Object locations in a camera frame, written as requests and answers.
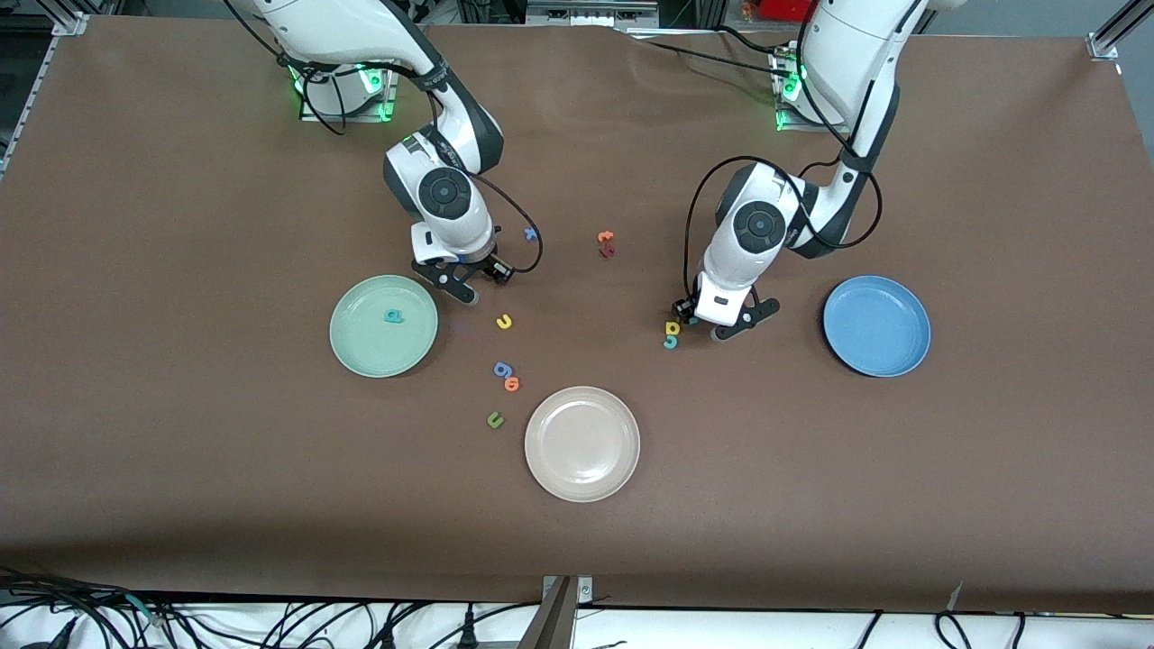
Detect green plate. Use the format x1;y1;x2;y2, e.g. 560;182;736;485
329;275;439;379

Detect beige plate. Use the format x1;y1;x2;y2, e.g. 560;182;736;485
524;386;641;503

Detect blue plate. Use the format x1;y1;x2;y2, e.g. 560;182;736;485
822;275;931;378

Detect grey metal box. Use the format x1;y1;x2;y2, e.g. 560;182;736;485
526;0;661;28

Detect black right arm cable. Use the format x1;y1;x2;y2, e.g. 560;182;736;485
221;0;545;276

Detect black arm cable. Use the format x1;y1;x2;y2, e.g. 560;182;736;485
221;0;545;276
682;27;886;306

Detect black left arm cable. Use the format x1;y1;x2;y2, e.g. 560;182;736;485
682;27;886;306

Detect black cable on table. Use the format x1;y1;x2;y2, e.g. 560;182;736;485
631;38;783;75

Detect metal corner bracket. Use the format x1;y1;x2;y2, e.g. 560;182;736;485
541;575;594;605

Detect aluminium profile post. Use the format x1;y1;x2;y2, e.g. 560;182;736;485
518;577;578;649

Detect teal cable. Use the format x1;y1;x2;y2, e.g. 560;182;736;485
124;591;172;625

